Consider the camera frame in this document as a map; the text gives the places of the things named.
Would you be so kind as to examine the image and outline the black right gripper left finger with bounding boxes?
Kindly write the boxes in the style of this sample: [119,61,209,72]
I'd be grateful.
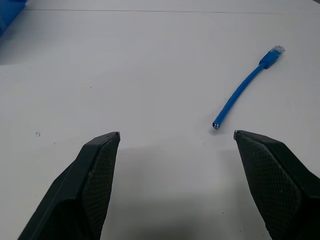
[17,131,121,240]

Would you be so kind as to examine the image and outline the short blue Ethernet cable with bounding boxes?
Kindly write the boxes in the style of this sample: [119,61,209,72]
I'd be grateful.
[211,45,286,130]

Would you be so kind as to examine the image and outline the blue plastic object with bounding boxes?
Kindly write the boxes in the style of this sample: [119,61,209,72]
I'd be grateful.
[0,0,30,37]

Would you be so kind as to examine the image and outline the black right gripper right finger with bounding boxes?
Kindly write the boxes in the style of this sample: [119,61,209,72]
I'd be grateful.
[233,129,320,240]

